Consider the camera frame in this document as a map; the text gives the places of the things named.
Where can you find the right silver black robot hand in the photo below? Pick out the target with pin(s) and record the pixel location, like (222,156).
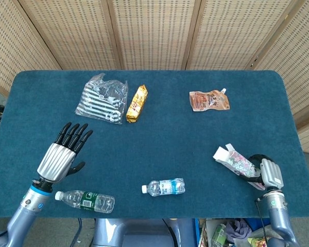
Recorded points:
(271,173)

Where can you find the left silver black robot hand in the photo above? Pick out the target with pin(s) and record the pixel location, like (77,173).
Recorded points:
(56,163)

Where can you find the floral toothpaste carton box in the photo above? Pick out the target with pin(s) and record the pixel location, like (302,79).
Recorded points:
(234,159)

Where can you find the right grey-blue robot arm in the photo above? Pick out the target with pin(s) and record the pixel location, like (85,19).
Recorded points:
(279,213)

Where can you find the clear bottle green label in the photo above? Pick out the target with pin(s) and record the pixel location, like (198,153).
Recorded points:
(85,201)

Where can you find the purple crumpled cloth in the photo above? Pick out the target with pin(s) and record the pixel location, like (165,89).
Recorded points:
(238,230)

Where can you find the colourful snack bag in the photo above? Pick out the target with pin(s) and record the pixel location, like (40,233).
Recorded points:
(258,242)

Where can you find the striped cloth in plastic bag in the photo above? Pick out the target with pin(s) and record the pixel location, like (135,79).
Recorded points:
(100,100)

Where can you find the green plastic bottle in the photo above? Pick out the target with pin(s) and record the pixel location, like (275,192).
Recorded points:
(218,235)

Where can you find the brown spout pouch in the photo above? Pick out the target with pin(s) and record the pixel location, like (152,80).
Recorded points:
(208,101)

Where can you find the yellow foil snack pack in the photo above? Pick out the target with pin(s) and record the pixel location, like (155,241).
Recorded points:
(136,104)

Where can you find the teal carpet table cover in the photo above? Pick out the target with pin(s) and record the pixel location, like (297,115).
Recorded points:
(157,144)

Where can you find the grey-blue robot torso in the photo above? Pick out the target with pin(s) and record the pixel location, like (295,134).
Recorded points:
(134,234)

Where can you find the clear bottle blue white label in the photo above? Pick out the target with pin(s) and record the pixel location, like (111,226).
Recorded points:
(164,187)

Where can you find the woven bamboo folding screen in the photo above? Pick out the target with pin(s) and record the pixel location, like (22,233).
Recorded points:
(154,33)

